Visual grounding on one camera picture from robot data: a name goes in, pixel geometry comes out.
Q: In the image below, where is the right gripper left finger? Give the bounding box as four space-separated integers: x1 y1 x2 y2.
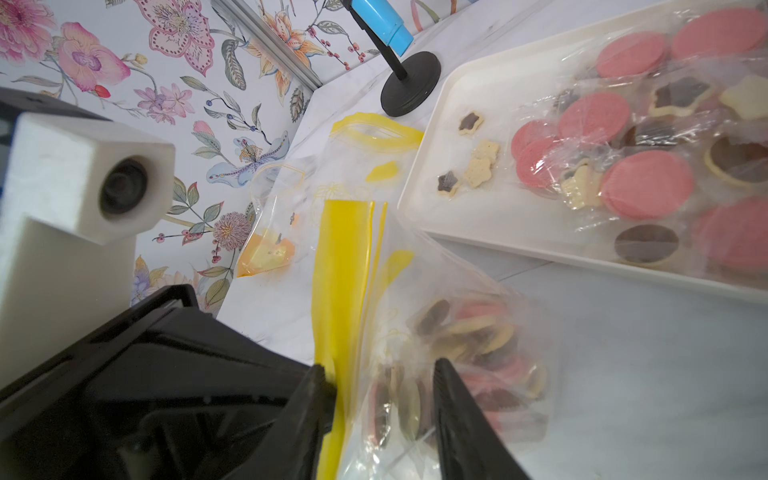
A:
227 364 337 480

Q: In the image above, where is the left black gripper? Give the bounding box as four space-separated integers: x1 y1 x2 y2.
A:
1 285 310 479

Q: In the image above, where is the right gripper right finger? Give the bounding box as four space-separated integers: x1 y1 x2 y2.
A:
433 358 529 480

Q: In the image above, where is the ziploc bag of cookies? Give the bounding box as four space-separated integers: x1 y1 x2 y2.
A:
311 200 558 479
309 113 424 204

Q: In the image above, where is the ziploc bag yellow duck print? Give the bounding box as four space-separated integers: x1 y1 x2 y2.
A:
236 157 315 278

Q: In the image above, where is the pile of poured cookies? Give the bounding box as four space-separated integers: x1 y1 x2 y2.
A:
436 1 767 283

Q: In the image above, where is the chocolate star cookie on tray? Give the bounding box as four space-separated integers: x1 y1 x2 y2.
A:
458 111 484 136

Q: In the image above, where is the white rectangular tray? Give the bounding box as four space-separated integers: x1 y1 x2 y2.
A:
398 1 767 303

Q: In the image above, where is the black microphone stand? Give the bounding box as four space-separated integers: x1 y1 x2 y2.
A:
341 0 442 117

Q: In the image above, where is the blue microphone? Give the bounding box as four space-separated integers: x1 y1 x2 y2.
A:
351 0 413 56

